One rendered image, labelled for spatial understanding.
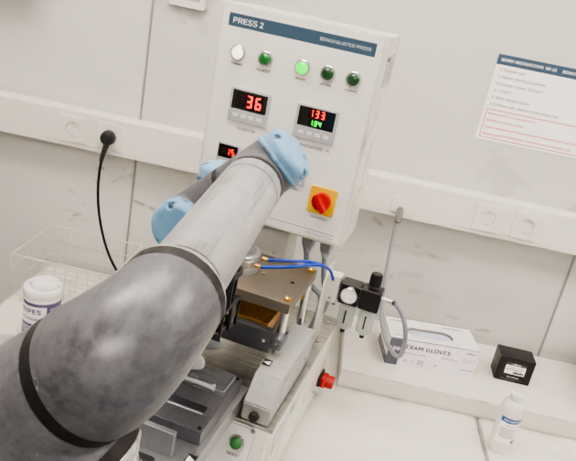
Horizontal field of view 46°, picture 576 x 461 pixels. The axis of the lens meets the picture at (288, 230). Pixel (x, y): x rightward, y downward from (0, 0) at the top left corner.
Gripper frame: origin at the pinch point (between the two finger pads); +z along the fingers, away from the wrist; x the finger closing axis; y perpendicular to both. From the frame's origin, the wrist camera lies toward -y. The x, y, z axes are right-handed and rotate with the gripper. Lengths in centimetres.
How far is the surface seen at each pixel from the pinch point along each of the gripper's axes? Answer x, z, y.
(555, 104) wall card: 89, -46, 51
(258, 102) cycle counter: 34, -39, -6
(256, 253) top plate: 21.3, -13.8, 2.9
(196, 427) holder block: -11.8, 1.4, 8.8
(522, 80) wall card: 87, -50, 41
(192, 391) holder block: -4.1, 1.4, 4.4
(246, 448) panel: 0.4, 11.6, 14.0
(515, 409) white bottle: 45, 13, 59
